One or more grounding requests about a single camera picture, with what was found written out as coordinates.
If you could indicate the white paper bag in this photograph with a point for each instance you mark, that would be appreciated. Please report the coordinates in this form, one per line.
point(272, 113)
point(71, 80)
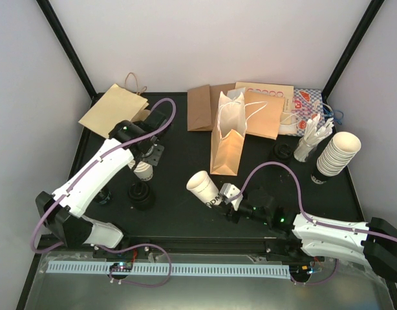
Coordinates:
point(234, 94)

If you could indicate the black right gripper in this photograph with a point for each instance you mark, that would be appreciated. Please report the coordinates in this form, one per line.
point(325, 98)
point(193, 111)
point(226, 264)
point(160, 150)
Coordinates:
point(231, 215)

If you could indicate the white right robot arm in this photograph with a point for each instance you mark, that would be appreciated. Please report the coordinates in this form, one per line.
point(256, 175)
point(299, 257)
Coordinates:
point(371, 244)

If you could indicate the light blue cable duct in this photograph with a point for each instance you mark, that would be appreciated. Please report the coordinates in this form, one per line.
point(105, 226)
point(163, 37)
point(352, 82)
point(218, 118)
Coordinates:
point(174, 269)

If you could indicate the orange paper bag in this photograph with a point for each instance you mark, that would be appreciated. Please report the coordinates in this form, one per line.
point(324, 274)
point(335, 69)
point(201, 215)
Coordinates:
point(263, 114)
point(228, 135)

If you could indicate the single white paper cup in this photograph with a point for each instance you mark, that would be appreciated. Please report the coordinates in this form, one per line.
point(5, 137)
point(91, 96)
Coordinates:
point(201, 185)

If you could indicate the brown kraft paper bag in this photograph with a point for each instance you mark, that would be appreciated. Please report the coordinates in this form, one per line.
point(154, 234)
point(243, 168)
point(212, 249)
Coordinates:
point(203, 104)

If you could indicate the beige bag with red circles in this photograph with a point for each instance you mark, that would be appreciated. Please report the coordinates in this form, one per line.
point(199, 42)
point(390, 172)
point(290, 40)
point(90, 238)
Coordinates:
point(280, 91)

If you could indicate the black frame post left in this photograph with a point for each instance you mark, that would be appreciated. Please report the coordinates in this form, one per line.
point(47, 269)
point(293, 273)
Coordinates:
point(67, 46)

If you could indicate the stack of white paper cups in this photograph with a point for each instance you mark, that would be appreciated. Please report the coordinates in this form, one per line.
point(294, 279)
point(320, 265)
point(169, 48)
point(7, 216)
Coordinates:
point(142, 170)

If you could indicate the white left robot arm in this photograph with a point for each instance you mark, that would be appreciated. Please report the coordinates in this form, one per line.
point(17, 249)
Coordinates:
point(65, 208)

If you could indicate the black frame post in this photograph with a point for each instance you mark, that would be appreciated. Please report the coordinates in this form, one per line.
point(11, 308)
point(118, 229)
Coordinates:
point(352, 45)
point(67, 46)

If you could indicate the tan paper bag with handles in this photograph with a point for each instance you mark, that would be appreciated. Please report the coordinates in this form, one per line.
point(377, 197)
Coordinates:
point(117, 104)

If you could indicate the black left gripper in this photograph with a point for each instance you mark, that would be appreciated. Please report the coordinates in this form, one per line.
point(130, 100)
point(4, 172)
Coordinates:
point(154, 159)

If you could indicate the black frame post right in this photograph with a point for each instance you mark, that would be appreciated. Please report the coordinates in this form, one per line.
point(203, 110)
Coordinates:
point(352, 45)

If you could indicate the stack of black cup lids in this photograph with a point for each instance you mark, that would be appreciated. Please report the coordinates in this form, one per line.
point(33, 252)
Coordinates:
point(281, 152)

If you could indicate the blue checkered paper bag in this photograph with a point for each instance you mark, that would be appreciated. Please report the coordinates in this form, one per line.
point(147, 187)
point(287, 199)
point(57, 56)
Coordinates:
point(308, 103)

